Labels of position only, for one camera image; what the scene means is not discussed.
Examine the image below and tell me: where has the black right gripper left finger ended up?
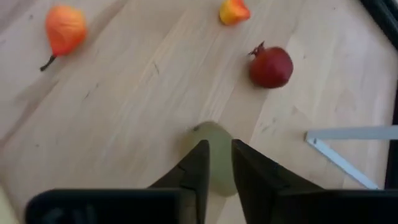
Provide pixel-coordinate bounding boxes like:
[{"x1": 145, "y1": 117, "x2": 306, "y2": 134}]
[{"x1": 148, "y1": 139, "x2": 211, "y2": 224}]

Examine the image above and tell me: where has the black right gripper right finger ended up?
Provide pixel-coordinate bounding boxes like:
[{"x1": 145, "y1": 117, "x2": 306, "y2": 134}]
[{"x1": 231, "y1": 139, "x2": 323, "y2": 224}]

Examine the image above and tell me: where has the green apple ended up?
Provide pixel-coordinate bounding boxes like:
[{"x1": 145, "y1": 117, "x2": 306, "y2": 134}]
[{"x1": 183, "y1": 121, "x2": 240, "y2": 197}]

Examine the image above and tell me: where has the dark red pomegranate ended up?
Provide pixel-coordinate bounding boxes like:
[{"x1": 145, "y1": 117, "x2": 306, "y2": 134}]
[{"x1": 248, "y1": 41, "x2": 294, "y2": 89}]

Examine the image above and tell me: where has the small yellow red fruit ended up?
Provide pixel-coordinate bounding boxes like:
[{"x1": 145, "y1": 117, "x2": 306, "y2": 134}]
[{"x1": 219, "y1": 0, "x2": 251, "y2": 26}]

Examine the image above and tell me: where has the yellow orange pear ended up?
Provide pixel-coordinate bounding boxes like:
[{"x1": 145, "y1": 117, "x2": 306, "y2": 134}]
[{"x1": 39, "y1": 4, "x2": 88, "y2": 72}]

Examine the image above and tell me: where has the white perforated metal shelf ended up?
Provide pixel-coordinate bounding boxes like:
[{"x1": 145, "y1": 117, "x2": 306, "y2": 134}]
[{"x1": 303, "y1": 125, "x2": 398, "y2": 190}]

